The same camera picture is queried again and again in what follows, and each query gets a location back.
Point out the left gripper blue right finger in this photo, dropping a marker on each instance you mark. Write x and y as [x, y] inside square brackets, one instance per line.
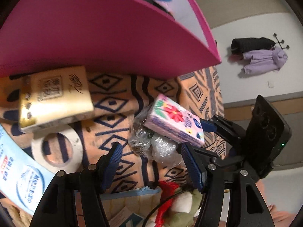
[195, 167]

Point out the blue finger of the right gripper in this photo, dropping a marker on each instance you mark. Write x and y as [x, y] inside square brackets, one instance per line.
[208, 126]

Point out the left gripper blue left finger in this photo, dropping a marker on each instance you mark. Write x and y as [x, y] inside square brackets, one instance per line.
[110, 165]

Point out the clear plastic bag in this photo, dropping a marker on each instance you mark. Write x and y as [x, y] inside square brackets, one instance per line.
[147, 143]

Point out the white tape roll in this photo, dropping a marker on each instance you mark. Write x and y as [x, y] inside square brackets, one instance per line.
[58, 148]

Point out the floral tissue pack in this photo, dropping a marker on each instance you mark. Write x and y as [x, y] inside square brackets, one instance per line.
[173, 121]

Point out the blue white wipes pack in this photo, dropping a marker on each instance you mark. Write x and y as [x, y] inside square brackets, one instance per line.
[23, 180]

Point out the red white plush toy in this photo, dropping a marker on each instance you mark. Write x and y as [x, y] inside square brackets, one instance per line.
[178, 206]

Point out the purple jacket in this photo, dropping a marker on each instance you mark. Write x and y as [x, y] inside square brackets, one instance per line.
[264, 61]

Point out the black coat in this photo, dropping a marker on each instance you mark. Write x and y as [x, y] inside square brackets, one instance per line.
[242, 45]

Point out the gold cream box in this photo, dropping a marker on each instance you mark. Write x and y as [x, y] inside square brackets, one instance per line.
[53, 98]

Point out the coat rack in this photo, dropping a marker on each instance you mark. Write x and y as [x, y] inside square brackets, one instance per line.
[281, 42]

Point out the pink storage box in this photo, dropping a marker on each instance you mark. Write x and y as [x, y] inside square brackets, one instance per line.
[110, 36]

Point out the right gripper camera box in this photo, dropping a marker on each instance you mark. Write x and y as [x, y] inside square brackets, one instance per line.
[266, 136]

